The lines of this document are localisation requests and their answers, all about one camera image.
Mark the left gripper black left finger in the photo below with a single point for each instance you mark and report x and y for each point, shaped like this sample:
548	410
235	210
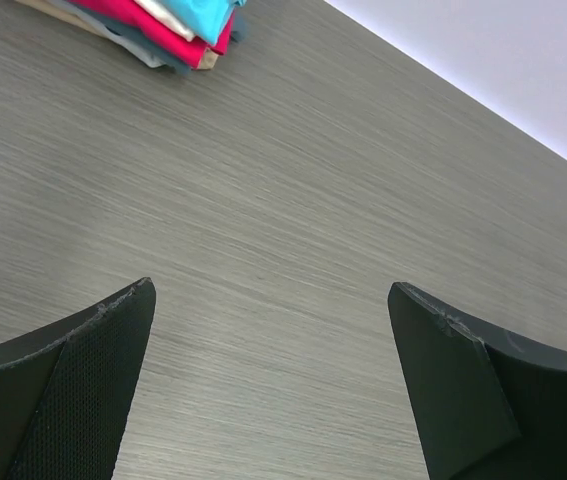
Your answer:
66	388

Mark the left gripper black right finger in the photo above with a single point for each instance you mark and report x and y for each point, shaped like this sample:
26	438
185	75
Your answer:
488	403

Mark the grey folded t shirt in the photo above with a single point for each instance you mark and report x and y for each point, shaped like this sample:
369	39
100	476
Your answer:
183	34

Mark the red folded t shirt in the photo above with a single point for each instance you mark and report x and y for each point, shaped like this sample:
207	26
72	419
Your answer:
130	13

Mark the white folded t shirt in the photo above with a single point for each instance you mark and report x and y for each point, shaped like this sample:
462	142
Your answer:
160	13

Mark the cyan folded t shirt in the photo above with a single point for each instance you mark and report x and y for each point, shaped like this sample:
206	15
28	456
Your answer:
205	18

